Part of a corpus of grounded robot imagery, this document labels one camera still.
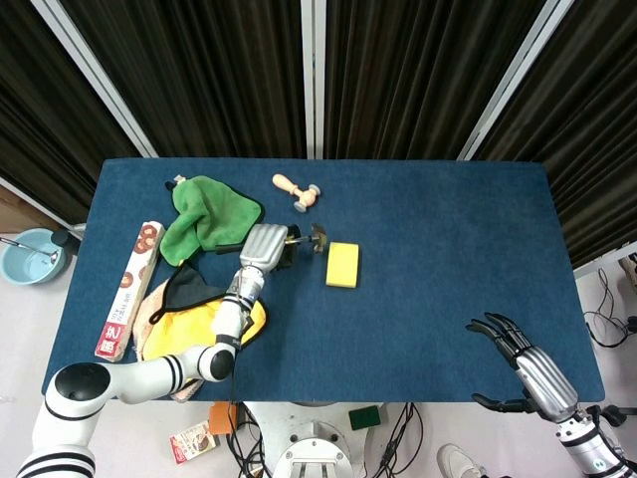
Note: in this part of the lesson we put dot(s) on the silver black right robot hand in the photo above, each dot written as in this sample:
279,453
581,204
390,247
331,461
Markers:
545,373

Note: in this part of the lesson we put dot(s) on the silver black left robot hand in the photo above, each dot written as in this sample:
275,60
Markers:
261,246

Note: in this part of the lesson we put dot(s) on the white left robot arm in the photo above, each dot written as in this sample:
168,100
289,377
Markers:
144,376

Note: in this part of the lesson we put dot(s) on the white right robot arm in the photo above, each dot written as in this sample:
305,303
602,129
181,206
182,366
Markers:
587,443

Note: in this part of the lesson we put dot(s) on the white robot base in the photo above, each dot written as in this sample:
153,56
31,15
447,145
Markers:
313,443

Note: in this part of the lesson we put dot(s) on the yellow sponge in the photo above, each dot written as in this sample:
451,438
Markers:
343,265

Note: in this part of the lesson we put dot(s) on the dark green rectangular block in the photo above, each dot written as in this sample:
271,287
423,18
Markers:
364,418

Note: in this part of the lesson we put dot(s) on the green microfibre cloth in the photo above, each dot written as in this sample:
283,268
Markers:
214,219

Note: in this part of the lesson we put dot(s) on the small wooden mallet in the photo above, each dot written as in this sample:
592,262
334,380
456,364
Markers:
298,191

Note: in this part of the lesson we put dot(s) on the black cloth with loop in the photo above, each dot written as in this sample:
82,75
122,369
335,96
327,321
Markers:
191,289

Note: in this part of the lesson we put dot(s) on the yellow cloth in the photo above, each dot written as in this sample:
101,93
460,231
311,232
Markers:
184,328

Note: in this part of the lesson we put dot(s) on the white shoe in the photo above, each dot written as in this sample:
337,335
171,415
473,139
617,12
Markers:
458,463

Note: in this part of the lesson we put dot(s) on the beige cloth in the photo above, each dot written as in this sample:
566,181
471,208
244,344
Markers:
144,318

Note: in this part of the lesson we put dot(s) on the long white wrap box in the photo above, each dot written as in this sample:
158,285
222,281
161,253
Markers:
130,289

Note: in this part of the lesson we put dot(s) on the blue table mat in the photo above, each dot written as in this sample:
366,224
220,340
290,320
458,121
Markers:
423,249

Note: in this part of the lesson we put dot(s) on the orange box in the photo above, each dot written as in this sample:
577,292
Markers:
221,418

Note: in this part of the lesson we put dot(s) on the black pleated curtain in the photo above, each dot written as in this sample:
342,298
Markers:
592,139
423,74
45,124
209,74

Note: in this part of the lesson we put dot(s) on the black round floor object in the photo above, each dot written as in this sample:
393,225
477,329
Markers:
64,240

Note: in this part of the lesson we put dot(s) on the printed snack packet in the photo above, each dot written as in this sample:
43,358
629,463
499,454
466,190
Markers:
191,443

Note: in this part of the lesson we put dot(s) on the metal ladle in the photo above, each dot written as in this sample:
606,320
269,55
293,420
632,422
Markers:
35,250

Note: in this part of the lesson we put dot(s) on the light blue plastic basin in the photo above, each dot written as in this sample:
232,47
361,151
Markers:
25,266

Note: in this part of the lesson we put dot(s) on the white partition post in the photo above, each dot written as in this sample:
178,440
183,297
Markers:
313,79
94,79
512,84

